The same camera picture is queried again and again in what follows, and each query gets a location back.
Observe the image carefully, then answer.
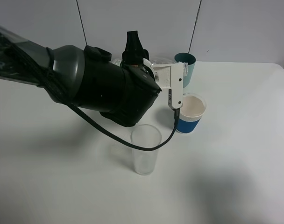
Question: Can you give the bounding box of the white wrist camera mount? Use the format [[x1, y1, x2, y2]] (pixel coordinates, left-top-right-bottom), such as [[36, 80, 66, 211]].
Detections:
[[142, 58, 188, 110]]

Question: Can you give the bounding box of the teal plastic cup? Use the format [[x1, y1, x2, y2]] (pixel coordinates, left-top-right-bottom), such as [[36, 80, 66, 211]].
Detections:
[[174, 53, 196, 88]]

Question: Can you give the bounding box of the white cup with blue sleeve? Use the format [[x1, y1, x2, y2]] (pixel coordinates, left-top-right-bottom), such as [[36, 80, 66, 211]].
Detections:
[[177, 93, 206, 134]]

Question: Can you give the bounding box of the black camera cable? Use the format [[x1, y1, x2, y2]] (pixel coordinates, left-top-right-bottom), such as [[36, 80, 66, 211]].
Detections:
[[68, 102, 181, 152]]

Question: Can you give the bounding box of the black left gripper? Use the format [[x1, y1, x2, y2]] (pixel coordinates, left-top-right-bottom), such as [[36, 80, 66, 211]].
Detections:
[[73, 31, 161, 127]]

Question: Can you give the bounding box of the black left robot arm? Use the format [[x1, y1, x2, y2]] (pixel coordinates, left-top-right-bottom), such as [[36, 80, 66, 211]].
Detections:
[[0, 26, 161, 126]]

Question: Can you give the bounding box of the clear green-label water bottle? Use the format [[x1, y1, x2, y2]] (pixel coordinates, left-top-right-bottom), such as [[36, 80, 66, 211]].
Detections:
[[111, 57, 188, 77]]

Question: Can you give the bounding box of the clear drinking glass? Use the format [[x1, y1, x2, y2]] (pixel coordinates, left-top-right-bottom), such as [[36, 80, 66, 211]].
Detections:
[[130, 124, 162, 175]]

